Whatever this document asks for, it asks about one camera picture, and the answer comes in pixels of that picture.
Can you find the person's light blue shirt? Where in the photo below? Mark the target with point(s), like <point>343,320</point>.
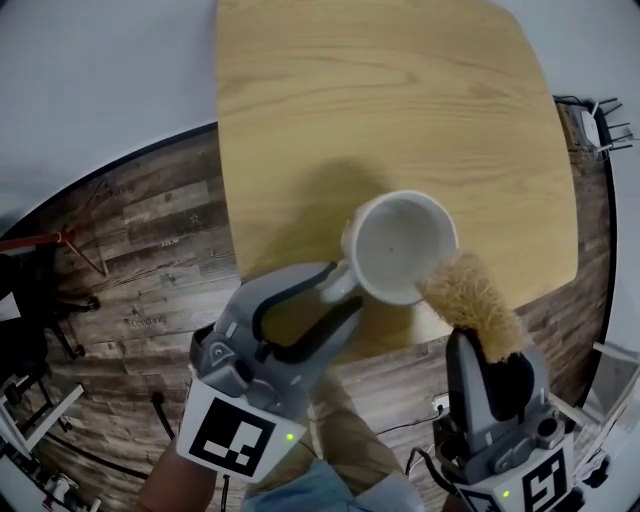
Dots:
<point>340,490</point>

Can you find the person's khaki trousers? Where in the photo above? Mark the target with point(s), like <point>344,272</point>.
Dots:
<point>350,440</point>

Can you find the black office chair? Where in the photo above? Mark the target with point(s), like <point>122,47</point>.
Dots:
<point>25,300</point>

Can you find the black router with antennas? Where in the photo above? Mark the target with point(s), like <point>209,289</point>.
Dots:
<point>617,125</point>

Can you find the white ceramic mug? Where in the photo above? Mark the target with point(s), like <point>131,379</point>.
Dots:
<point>400,245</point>

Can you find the tan fluffy sponge brush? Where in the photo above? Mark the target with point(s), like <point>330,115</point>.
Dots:
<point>470,305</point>

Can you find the person's left forearm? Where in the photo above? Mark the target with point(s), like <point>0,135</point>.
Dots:
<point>170,480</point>

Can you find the red metal stand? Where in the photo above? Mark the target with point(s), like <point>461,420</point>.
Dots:
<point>30,241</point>

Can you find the white network device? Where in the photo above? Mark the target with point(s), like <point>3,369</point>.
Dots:
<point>592,125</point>

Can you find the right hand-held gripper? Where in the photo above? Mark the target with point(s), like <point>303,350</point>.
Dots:
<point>510,465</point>

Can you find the white table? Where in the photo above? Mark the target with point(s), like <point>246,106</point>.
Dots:
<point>615,380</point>

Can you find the yellowish cardboard box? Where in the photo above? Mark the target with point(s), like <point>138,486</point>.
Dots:
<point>567,125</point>

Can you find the white desk frame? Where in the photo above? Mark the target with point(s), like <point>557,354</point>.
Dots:
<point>35,420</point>

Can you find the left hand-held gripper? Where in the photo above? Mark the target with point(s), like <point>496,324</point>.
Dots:
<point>225,430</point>

